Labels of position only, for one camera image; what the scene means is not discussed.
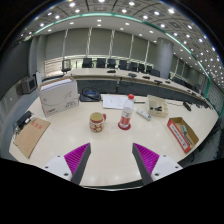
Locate red flower-print mug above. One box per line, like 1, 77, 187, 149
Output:
88, 111, 108, 134

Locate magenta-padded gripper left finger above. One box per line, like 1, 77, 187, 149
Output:
42, 142, 92, 186

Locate dark marker pen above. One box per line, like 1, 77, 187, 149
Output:
183, 131, 195, 146
181, 132, 192, 148

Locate white remote control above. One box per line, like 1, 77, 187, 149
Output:
135, 109, 153, 121

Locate white copy paper box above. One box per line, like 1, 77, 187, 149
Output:
37, 75, 80, 118

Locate small beige cardboard box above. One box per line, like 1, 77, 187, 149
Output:
146, 94, 170, 118

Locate black conference microphone units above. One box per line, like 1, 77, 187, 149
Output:
106, 68, 201, 113

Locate ceiling lights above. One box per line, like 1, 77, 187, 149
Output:
19, 0, 224, 91

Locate black desk phone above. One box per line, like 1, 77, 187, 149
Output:
79, 87, 102, 103

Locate black office chairs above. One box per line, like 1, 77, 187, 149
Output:
61, 57, 188, 84

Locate clear red-capped water bottle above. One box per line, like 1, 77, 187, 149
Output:
117, 93, 136, 131

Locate white printed paper sheet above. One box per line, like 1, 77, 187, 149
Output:
101, 93, 129, 110

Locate brown paper envelope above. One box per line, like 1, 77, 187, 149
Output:
14, 117, 52, 159

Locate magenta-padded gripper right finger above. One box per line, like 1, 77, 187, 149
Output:
131, 142, 184, 186

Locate black handset device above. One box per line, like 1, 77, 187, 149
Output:
13, 110, 36, 131

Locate open red-sided cardboard box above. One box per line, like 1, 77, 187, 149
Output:
166, 116, 200, 154

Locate grey box monitor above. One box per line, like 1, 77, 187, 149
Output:
20, 76, 38, 95

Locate long curved conference desk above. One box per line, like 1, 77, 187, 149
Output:
66, 67, 214, 109

